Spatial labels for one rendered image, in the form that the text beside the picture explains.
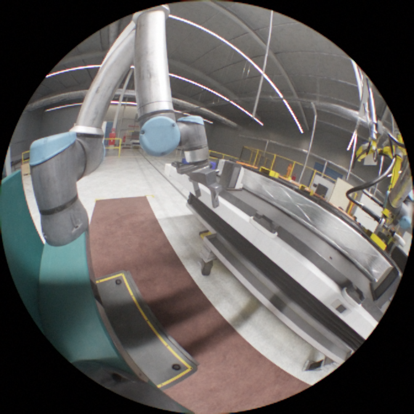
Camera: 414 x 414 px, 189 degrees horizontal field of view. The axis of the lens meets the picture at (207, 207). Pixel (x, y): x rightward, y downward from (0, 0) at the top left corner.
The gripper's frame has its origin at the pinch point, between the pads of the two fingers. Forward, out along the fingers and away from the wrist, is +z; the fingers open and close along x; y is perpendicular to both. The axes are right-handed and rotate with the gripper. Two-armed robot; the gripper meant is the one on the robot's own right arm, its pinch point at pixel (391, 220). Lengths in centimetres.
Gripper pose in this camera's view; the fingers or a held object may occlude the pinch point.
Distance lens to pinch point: 124.8
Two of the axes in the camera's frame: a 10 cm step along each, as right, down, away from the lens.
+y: 3.3, 4.8, -8.1
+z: 6.7, 4.8, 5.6
